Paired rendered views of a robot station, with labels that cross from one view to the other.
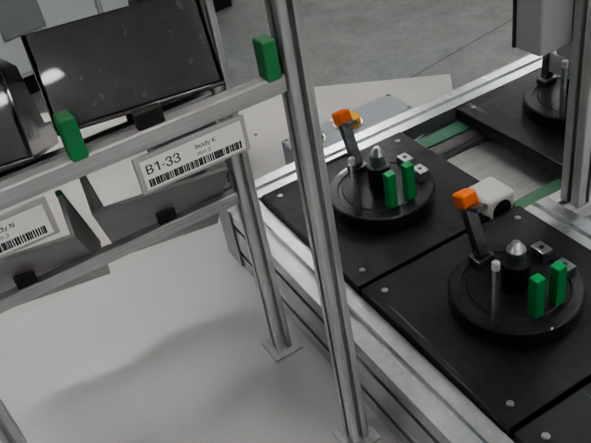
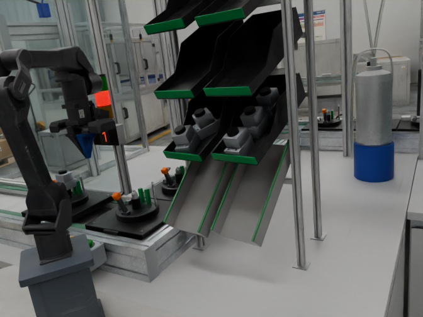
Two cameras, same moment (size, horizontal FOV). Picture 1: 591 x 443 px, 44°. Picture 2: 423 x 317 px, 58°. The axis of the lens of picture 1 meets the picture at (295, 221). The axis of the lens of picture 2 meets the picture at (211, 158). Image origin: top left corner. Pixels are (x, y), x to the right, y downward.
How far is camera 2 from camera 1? 159 cm
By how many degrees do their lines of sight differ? 106
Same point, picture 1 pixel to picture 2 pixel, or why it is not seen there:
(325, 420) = not seen: hidden behind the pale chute
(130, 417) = (259, 260)
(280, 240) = (167, 228)
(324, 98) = not seen: outside the picture
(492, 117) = (75, 212)
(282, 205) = (148, 228)
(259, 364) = (213, 247)
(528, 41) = (122, 139)
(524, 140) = (94, 203)
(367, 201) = (147, 207)
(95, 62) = not seen: hidden behind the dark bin
